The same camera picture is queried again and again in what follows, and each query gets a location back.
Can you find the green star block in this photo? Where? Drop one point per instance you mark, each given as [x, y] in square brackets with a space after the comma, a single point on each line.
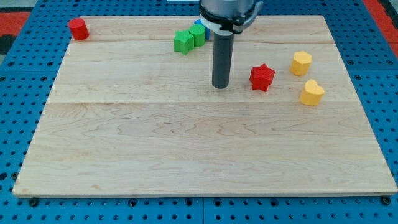
[183, 41]

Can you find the red cylinder block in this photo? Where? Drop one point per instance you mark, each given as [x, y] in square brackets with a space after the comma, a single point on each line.
[78, 29]

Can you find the yellow heart block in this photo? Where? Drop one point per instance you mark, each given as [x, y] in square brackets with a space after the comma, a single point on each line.
[312, 93]

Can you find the red star block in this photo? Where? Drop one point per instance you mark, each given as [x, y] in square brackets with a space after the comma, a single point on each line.
[261, 77]

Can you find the yellow hexagon block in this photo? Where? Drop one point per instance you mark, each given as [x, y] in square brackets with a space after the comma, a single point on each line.
[301, 63]

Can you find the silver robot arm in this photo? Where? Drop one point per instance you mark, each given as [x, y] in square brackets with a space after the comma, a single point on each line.
[226, 18]

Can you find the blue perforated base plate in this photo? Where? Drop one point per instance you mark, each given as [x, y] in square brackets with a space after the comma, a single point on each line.
[30, 67]

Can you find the blue block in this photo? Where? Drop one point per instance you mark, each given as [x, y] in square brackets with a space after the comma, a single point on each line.
[199, 28]

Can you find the light wooden board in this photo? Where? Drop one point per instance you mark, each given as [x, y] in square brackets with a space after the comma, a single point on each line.
[128, 117]

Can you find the green cylinder block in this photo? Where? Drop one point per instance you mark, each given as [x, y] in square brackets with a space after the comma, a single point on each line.
[199, 40]

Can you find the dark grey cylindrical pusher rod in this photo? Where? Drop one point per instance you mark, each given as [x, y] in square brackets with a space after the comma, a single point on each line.
[222, 55]

